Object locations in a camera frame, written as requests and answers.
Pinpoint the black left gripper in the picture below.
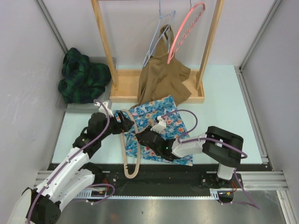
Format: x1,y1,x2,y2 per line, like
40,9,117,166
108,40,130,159
99,111,134,140

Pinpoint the beige wooden hanger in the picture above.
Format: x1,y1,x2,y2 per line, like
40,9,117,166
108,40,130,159
121,109,162,179

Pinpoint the blue floral garment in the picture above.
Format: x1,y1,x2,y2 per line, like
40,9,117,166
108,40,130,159
123,96,193,166

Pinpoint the tan brown skirt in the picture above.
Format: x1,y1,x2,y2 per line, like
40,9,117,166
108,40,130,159
133,25,191,107

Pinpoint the green plaid garment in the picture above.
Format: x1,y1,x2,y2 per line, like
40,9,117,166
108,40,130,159
58,48,112,104

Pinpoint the light blue wire hanger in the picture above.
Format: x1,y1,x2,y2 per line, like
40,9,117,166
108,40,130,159
142,0,176,67

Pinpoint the pink plastic hanger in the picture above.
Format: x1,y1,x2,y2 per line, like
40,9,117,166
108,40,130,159
167,1,206,64

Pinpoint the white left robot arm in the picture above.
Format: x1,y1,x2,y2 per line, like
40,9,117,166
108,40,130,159
25,111,135,224

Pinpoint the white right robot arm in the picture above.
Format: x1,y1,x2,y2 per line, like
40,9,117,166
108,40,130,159
136,126,248,187

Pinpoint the grey plastic bin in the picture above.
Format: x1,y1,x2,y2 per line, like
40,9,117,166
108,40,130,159
56,56,113,113

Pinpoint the wooden clothes rack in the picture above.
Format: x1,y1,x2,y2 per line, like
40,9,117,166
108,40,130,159
91,0,224,105

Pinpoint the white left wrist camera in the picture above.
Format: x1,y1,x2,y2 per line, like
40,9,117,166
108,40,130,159
93,99,112,113

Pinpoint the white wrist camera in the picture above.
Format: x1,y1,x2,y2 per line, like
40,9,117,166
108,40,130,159
93,99,112,113
151,116,166,133

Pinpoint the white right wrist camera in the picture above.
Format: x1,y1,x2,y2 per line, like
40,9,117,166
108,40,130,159
151,116,166,133

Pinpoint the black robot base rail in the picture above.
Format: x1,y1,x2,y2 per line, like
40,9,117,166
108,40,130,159
46,163,273,203

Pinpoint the light blue cable duct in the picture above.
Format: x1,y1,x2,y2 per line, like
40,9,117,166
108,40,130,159
74,189,221,200

